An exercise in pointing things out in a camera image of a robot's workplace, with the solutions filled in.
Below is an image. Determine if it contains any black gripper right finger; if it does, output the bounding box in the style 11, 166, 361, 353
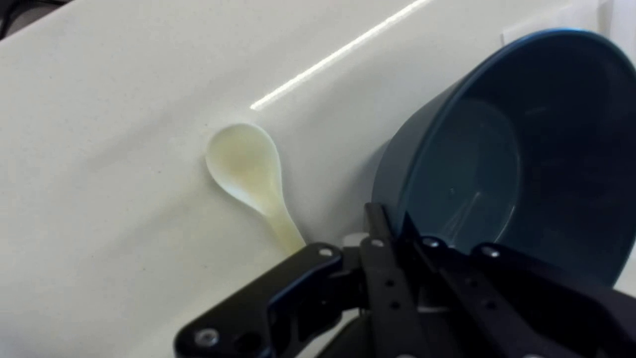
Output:
395, 212, 636, 358

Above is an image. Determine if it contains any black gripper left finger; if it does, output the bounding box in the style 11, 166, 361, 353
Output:
174, 202, 424, 358

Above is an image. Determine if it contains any dark blue bowl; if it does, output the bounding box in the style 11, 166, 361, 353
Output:
369, 27, 636, 287

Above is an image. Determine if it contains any cream plastic spoon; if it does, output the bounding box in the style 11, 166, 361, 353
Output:
204, 122, 307, 256

